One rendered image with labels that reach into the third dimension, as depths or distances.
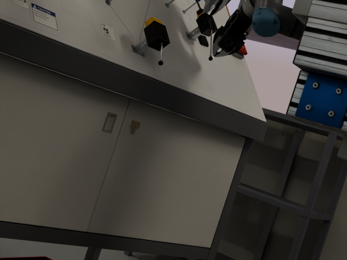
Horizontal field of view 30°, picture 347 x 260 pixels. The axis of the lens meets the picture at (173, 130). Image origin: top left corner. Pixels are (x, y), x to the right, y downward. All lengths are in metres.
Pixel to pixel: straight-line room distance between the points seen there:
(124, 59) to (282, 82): 2.18
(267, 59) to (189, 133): 1.97
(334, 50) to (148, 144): 0.85
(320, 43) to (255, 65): 2.75
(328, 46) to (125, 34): 0.79
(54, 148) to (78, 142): 0.07
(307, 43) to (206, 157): 0.95
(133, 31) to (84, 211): 0.53
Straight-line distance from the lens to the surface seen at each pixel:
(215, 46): 2.02
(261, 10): 1.76
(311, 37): 1.21
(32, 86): 1.63
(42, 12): 1.64
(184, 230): 2.12
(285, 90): 3.83
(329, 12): 1.21
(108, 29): 1.79
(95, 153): 1.78
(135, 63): 1.79
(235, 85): 2.18
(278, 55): 3.90
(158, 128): 1.91
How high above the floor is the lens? 0.76
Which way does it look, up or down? level
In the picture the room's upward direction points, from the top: 18 degrees clockwise
